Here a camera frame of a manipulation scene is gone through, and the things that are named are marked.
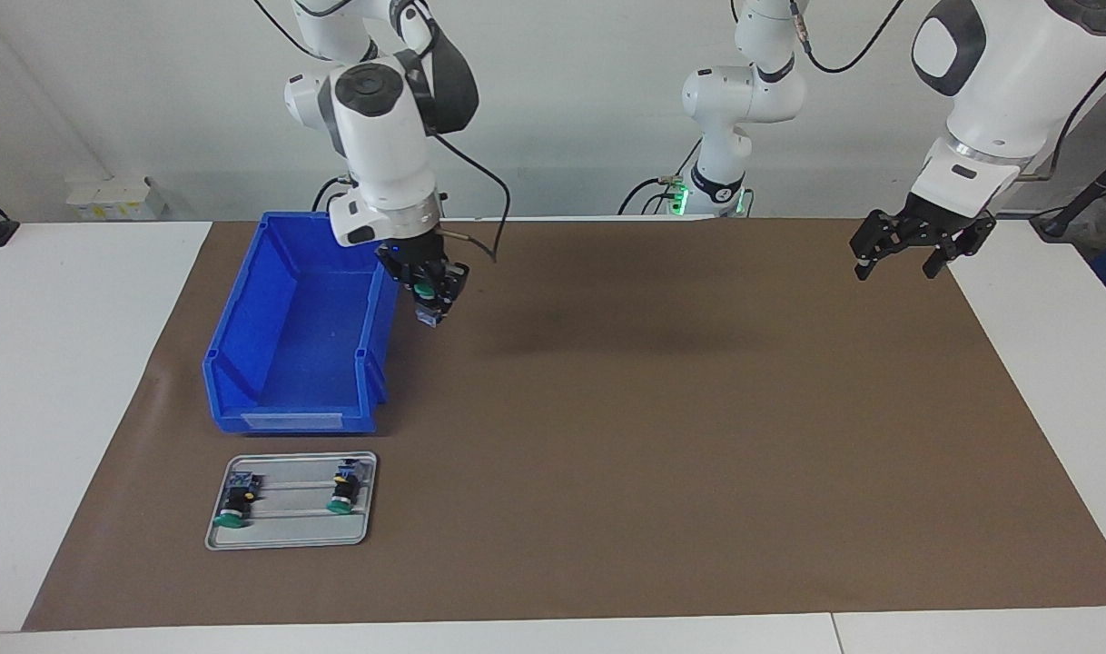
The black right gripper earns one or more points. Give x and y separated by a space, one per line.
412 259

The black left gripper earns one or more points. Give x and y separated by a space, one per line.
934 225

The green push button switch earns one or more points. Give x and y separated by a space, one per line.
423 292
340 505
231 520

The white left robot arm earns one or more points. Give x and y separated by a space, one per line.
1016 73

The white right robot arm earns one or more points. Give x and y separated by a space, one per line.
380 136

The blue plastic storage bin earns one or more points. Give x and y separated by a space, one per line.
290 363

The black stand pole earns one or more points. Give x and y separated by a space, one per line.
1089 195

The brown table mat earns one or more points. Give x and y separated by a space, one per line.
607 500

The silver metal tray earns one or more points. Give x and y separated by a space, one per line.
290 531

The white power strip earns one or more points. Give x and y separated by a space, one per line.
108 195

